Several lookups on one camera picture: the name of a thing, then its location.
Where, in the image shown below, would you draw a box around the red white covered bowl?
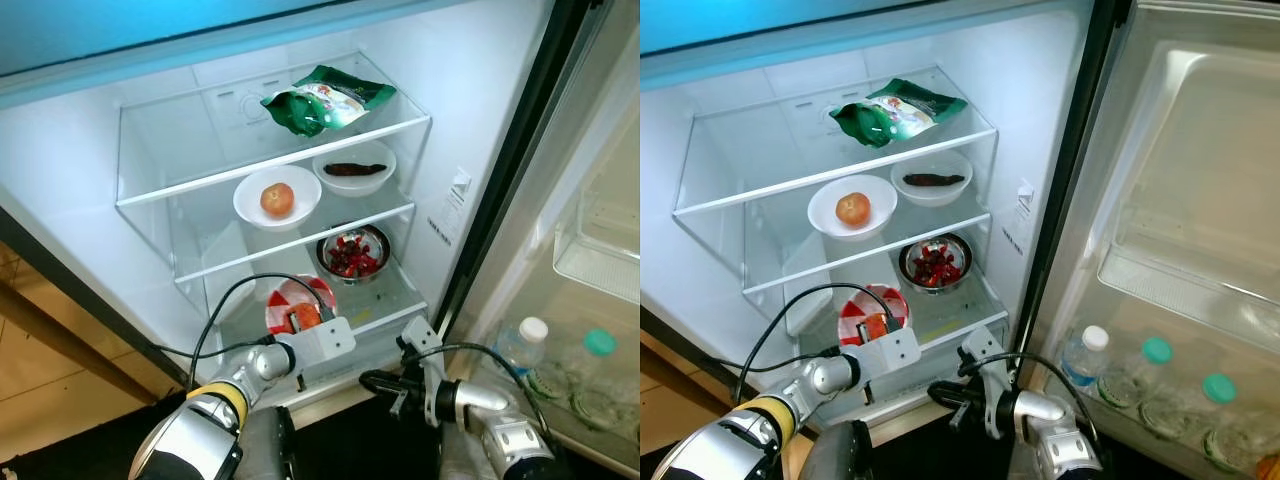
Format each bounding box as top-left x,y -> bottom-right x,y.
265,274 -> 338,338
838,284 -> 911,348

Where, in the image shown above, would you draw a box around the silver fridge door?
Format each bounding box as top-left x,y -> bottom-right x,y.
450,0 -> 641,476
1020,0 -> 1280,480

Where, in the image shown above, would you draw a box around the glass fridge shelf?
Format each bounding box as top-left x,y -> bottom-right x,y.
205,265 -> 431,386
673,62 -> 999,218
115,50 -> 433,208
785,275 -> 1009,396
120,150 -> 416,283
680,160 -> 991,293

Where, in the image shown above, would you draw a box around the silver fridge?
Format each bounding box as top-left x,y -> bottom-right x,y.
0,0 -> 591,411
640,0 -> 1131,421

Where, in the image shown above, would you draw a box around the metal bowl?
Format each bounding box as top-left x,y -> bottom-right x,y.
898,233 -> 973,296
317,224 -> 392,286

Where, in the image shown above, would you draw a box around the red fruit pieces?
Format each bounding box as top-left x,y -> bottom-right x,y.
328,235 -> 386,278
908,245 -> 966,288

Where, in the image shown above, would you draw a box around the white cap plastic bottle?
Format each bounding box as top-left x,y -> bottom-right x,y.
1062,325 -> 1111,396
497,317 -> 551,386

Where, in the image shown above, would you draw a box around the clear door shelf bin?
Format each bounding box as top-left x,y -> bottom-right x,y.
1098,200 -> 1280,326
1040,330 -> 1280,480
470,330 -> 641,471
553,190 -> 641,306

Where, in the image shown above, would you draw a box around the teal cap plastic bottle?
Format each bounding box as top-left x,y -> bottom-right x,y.
1190,373 -> 1241,451
570,328 -> 626,421
1110,337 -> 1173,411

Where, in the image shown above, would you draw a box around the white ceramic bowl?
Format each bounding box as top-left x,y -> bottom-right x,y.
808,174 -> 898,242
312,140 -> 398,198
233,165 -> 323,233
890,150 -> 974,208

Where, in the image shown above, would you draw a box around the round red fruit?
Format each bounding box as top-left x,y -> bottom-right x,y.
260,182 -> 296,219
836,192 -> 872,229

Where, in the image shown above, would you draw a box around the green snack bag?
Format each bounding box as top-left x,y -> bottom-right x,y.
260,65 -> 398,138
830,78 -> 969,149

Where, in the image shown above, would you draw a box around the silver freezer door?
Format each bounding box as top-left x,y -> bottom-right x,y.
0,0 -> 421,76
640,0 -> 1001,56

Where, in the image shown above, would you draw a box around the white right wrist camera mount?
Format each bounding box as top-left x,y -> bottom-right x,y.
960,325 -> 1011,433
398,315 -> 446,421

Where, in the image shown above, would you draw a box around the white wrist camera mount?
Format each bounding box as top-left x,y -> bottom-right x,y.
290,315 -> 357,376
960,325 -> 1011,433
398,315 -> 446,421
858,325 -> 923,386

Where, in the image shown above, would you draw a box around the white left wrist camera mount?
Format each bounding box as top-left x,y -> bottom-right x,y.
290,315 -> 357,376
858,325 -> 923,386

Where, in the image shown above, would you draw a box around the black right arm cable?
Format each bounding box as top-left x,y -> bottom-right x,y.
398,340 -> 551,441
960,350 -> 1103,446

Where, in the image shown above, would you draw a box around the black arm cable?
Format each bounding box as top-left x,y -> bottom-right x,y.
398,340 -> 551,441
960,350 -> 1103,446
700,283 -> 909,401
140,273 -> 336,391

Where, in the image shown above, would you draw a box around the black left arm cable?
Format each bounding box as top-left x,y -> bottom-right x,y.
700,283 -> 909,401
140,273 -> 336,391

